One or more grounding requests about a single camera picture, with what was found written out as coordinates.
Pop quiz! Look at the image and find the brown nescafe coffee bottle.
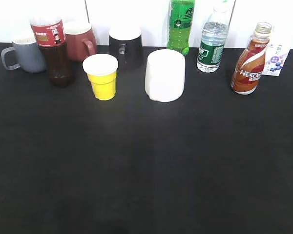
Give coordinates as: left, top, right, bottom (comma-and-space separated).
230, 22, 272, 95

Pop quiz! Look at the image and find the grey ceramic mug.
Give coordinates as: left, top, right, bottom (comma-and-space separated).
1, 30, 46, 73

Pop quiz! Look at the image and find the white ceramic mug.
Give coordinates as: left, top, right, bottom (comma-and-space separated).
145, 49, 186, 102

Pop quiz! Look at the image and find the black ceramic mug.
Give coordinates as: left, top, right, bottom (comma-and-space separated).
109, 24, 143, 70

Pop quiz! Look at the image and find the maroon ceramic mug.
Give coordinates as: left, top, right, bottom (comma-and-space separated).
64, 21, 97, 62

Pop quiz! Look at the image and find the green sprite bottle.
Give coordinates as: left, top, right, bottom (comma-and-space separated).
167, 0, 195, 56

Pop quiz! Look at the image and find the yellow plastic cup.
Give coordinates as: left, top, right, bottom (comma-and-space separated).
83, 54, 118, 101

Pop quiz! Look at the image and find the clear water bottle green label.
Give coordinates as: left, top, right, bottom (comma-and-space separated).
196, 3, 229, 73

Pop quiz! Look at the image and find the dark tea bottle red label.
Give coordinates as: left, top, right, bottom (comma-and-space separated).
29, 15, 74, 88

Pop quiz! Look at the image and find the white blueberry milk carton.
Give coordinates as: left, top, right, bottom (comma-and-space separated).
262, 26, 292, 77

